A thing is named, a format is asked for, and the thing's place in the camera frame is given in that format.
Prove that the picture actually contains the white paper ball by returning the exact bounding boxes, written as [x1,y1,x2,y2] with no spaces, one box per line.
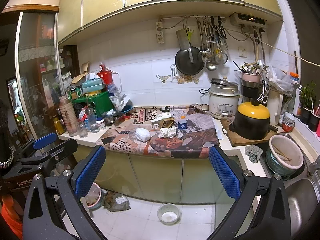
[135,127,151,142]

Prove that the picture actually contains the blue small box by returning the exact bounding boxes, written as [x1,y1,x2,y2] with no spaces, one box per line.
[178,119,188,130]

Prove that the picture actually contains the silver foil wrapper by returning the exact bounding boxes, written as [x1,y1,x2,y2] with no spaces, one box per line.
[158,126,177,138]

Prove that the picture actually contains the brown cardboard box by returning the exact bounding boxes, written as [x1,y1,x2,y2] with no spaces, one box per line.
[159,117,175,128]

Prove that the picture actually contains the pink trash bin with bag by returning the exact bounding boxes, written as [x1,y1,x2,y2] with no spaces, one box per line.
[84,183,103,210]

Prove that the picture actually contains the grey dish cloth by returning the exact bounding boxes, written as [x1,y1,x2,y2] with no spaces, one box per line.
[245,145,263,164]

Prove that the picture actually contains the wooden cutting board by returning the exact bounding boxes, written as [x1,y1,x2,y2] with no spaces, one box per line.
[221,118,286,147]

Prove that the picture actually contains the grey bag on floor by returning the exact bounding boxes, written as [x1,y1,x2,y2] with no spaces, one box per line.
[102,191,131,212]

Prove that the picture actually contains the brown plastic bottle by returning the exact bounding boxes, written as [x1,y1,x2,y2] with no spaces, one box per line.
[59,95,78,137]

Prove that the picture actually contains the clear glass cup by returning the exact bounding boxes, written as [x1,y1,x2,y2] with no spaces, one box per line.
[77,120,88,138]

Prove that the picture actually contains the clear water bottle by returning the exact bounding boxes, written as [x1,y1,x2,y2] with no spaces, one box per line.
[86,107,100,133]

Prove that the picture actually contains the pink bucket in sink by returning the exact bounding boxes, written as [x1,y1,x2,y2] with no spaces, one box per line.
[265,135,304,177]

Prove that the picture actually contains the black pot yellow lid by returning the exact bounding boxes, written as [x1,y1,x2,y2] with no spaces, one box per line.
[229,101,270,140]

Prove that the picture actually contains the printed newspaper table cloth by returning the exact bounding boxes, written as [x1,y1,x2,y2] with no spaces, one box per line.
[97,104,219,159]

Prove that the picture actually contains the green box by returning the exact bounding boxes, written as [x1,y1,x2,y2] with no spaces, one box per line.
[71,91,114,116]

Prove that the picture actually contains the teal tissue pack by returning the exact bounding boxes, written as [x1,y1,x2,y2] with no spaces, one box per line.
[81,78,105,94]

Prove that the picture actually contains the white rice cooker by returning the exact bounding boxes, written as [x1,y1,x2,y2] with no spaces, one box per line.
[209,79,240,120]

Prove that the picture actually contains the red kettle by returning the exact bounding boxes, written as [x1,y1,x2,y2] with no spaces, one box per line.
[97,63,113,85]

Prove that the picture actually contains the pink utensil holder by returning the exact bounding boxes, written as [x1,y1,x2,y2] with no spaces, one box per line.
[241,73,261,83]

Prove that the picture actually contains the small potted plant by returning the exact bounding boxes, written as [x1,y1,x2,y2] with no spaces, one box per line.
[299,81,316,124]

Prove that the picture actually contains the hanging strainer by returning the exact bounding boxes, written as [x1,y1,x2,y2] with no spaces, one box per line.
[215,16,228,64]

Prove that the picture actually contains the black hanging wok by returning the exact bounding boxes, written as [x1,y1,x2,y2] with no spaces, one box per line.
[175,46,204,75]

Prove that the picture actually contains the hanging slotted ladle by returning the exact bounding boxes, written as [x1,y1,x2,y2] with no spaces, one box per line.
[196,18,212,63]

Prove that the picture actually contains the upper yellow cabinets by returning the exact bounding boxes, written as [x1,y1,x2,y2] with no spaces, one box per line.
[57,0,283,44]

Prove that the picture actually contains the hanging cleaver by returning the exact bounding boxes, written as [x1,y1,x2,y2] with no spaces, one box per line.
[176,29,194,63]

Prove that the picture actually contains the white power strip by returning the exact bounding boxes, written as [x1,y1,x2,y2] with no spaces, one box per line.
[156,21,164,44]

